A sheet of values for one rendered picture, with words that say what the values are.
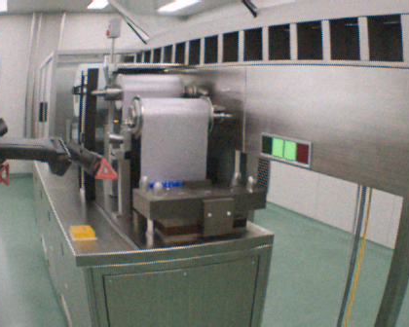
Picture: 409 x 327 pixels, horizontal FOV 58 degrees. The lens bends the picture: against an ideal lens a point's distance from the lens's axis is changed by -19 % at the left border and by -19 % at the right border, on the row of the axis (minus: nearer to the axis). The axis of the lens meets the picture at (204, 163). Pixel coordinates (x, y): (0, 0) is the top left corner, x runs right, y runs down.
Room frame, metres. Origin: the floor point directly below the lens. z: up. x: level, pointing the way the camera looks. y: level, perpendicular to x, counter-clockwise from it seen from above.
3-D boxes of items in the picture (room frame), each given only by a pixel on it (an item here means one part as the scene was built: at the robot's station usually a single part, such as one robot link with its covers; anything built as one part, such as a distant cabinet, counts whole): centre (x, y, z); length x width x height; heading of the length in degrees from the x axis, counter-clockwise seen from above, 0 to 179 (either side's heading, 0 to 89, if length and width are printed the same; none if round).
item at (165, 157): (1.46, 0.10, 1.11); 0.23 x 0.01 x 0.18; 117
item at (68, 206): (2.31, 0.63, 0.88); 2.52 x 0.66 x 0.04; 27
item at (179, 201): (1.37, 0.01, 1.00); 0.40 x 0.16 x 0.06; 117
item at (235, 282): (2.31, 0.62, 0.43); 2.52 x 0.64 x 0.86; 27
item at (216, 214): (1.30, -0.05, 0.96); 0.10 x 0.03 x 0.11; 117
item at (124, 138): (1.47, 0.29, 1.05); 0.06 x 0.05 x 0.31; 117
